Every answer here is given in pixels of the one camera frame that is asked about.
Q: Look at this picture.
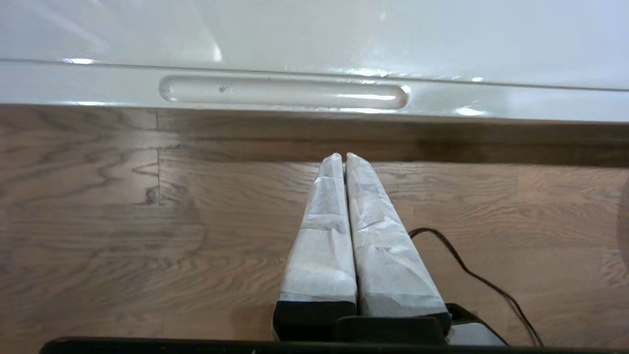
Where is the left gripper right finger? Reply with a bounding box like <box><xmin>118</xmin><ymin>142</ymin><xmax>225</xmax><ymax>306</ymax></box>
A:
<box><xmin>345</xmin><ymin>152</ymin><xmax>453</xmax><ymax>345</ymax></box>

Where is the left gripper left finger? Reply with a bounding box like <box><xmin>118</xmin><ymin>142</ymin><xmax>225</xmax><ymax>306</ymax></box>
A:
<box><xmin>273</xmin><ymin>153</ymin><xmax>358</xmax><ymax>342</ymax></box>

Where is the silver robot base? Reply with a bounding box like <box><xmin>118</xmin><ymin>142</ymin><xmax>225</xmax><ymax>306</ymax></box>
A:
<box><xmin>445</xmin><ymin>304</ymin><xmax>508</xmax><ymax>347</ymax></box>

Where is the black base cable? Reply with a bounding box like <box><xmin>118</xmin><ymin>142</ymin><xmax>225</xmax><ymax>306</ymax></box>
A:
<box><xmin>409</xmin><ymin>228</ymin><xmax>545</xmax><ymax>347</ymax></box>

